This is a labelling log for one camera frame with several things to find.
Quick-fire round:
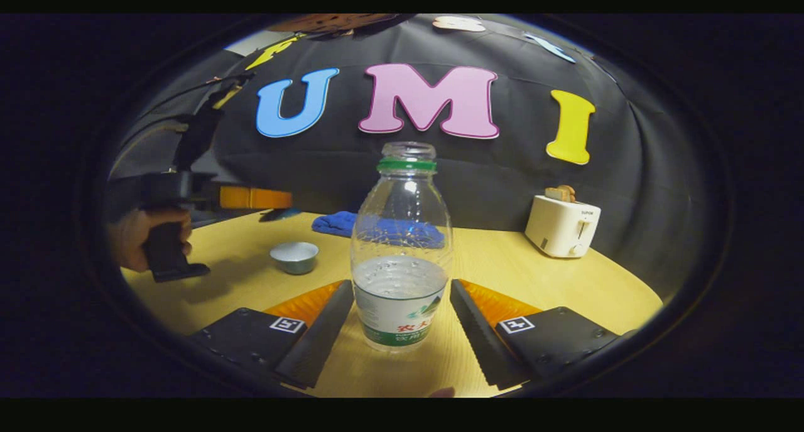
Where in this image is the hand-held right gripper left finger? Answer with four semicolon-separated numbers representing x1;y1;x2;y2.
187;279;356;391

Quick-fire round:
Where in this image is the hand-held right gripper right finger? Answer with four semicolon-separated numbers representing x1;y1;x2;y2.
448;278;624;389

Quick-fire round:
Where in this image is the small green teacup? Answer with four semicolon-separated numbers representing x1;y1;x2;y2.
270;242;320;275

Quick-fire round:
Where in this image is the clear plastic water bottle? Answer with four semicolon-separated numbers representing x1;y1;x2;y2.
350;142;453;352

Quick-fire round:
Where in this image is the blue cloth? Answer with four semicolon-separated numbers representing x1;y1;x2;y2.
312;211;445;249

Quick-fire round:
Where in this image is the white toaster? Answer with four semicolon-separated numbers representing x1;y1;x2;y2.
524;193;602;259

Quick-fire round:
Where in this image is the black backdrop cloth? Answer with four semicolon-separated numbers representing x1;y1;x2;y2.
110;14;710;282

